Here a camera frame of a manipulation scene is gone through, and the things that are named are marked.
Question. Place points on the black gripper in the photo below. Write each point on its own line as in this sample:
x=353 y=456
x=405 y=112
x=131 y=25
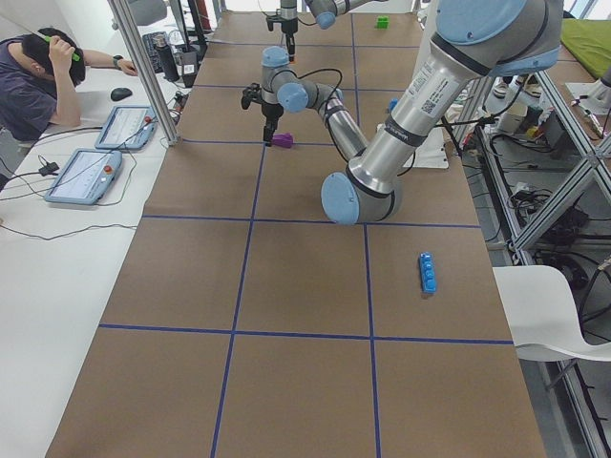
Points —
x=271 y=111
x=288 y=25

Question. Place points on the purple trapezoid block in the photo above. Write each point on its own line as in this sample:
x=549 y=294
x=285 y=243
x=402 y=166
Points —
x=284 y=140

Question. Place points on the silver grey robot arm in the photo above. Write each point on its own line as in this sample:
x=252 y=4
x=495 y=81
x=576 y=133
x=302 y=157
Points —
x=324 y=13
x=471 y=39

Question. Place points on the green toy block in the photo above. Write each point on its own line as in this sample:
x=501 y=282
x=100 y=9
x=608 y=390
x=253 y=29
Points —
x=382 y=22

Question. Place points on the black water bottle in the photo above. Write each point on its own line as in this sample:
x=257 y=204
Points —
x=167 y=59

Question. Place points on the far blue teach pendant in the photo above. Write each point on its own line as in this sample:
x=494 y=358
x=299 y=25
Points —
x=127 y=128

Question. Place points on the blue teach pendant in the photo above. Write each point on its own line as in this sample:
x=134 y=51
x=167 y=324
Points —
x=85 y=178
x=127 y=128

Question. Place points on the black keyboard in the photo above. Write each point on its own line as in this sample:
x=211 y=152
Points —
x=156 y=56

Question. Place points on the black computer mouse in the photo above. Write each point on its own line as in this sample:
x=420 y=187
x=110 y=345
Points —
x=118 y=94

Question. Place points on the near blue teach pendant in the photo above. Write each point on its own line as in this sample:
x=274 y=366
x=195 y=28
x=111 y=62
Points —
x=85 y=178

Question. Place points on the blue studded long block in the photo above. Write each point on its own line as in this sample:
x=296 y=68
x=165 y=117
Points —
x=427 y=273

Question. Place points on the seated person in navy shirt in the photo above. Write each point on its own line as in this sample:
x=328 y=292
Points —
x=39 y=74

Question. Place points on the green cloth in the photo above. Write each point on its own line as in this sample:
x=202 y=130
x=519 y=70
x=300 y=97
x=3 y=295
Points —
x=589 y=42

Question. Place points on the white plastic chair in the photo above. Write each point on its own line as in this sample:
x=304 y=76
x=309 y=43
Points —
x=542 y=315

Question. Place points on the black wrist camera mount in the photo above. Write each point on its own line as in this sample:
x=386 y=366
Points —
x=251 y=94

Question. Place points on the aluminium frame column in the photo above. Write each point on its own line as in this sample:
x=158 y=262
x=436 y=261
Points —
x=135 y=47

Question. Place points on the aluminium lattice frame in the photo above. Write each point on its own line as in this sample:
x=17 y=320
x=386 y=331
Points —
x=543 y=199

